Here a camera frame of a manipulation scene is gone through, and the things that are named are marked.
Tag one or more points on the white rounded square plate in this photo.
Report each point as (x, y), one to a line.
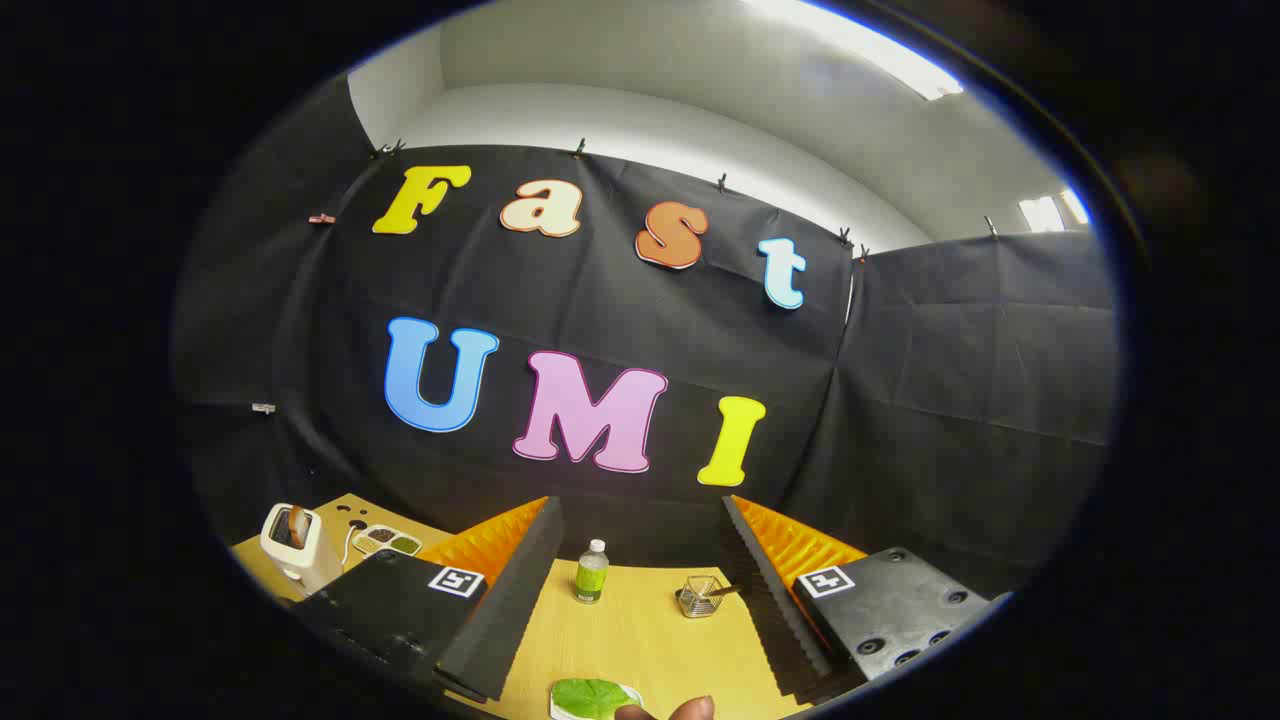
(634, 693)

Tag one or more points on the white toaster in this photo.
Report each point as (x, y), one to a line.
(300, 565)

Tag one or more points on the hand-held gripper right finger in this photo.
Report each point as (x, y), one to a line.
(770, 600)

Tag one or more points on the white divided seasoning tray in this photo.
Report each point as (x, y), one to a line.
(385, 540)

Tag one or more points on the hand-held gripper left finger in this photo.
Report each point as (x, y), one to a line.
(515, 600)

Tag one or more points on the green label plastic bottle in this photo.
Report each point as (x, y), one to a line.
(591, 578)

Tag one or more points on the green lettuce leaf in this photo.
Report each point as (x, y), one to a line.
(590, 698)

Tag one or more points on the thick white bread slice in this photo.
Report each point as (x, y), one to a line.
(298, 522)

